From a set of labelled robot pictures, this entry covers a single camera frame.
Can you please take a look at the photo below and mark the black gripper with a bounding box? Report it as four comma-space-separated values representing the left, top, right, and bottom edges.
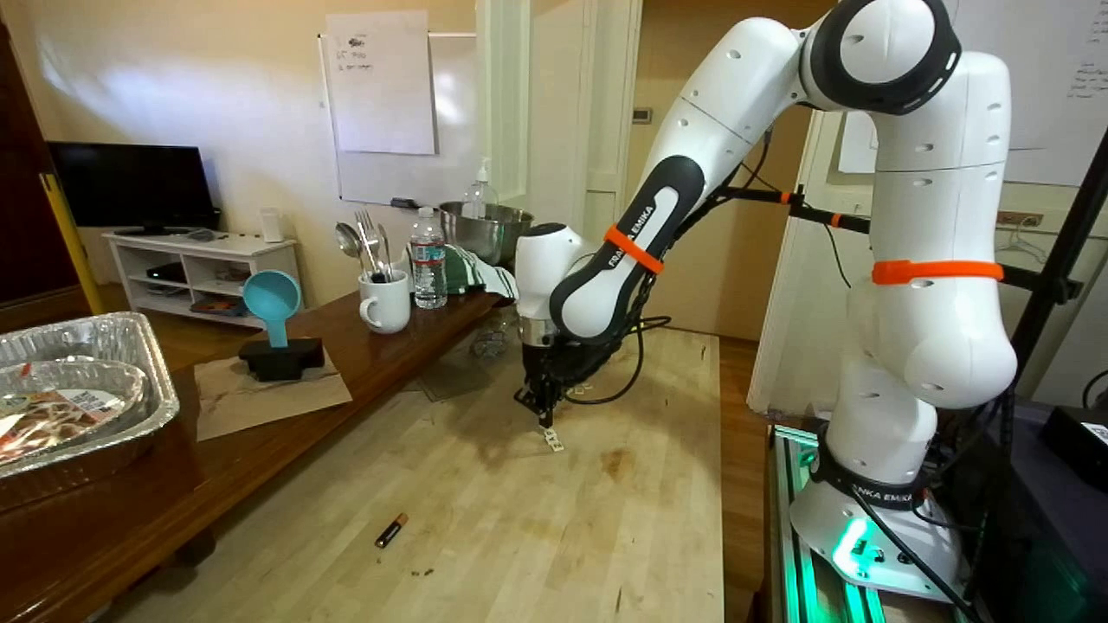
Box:
514, 336, 607, 430

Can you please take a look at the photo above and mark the clear glass jar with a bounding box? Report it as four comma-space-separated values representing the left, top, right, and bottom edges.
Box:
470, 306, 522, 362

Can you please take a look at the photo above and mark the green and white cloth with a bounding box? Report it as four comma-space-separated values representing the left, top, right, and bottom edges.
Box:
444, 244, 521, 301

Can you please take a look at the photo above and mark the metal mixing bowl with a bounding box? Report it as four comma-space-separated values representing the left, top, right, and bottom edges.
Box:
438, 201, 536, 267

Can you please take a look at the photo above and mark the white mug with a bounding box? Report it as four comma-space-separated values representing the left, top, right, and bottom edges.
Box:
358, 269, 413, 336

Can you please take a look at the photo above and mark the clear plastic water bottle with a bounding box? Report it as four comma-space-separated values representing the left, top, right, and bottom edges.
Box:
409, 206, 449, 311

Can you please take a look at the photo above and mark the clear pump dispenser bottle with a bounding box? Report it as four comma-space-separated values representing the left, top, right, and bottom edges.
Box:
461, 157, 499, 220

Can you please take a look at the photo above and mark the bunch of metal cutlery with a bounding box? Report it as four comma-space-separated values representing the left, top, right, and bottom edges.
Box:
335, 209, 395, 283

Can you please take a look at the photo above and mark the black block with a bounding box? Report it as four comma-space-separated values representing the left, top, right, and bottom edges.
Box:
239, 337, 326, 382

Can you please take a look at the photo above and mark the brown paper sheet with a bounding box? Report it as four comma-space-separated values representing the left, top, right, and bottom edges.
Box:
194, 350, 354, 443

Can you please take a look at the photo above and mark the leaning white board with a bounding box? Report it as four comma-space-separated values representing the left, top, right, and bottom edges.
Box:
747, 0, 1108, 418

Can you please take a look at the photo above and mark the blue measuring scoop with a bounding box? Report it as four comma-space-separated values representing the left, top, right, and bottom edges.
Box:
242, 269, 303, 349

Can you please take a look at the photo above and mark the whiteboard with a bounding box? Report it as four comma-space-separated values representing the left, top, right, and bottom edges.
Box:
318, 32, 480, 209

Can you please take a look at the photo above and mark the white television shelf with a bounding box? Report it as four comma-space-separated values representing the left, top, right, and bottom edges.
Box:
102, 228, 302, 330

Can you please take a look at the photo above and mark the large white paper sheet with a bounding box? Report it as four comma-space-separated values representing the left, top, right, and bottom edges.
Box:
324, 10, 437, 157

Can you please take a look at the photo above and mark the large foil tray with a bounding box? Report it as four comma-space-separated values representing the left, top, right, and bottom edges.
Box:
0, 312, 181, 478

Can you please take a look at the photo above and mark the black television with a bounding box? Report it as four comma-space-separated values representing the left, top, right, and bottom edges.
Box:
47, 141, 222, 236

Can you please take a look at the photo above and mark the foil container with printed lid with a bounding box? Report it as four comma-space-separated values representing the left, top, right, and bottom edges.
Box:
0, 357, 150, 466

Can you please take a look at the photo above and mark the yellow pole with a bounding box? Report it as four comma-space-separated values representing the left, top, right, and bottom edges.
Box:
38, 172, 106, 318

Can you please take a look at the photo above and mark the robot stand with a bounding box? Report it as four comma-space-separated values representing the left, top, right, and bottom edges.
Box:
765, 400, 1108, 623

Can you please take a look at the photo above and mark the black box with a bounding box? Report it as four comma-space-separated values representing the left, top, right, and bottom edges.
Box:
1039, 405, 1108, 470

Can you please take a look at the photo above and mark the black stand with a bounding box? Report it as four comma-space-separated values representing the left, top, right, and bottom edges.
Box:
1007, 128, 1108, 369

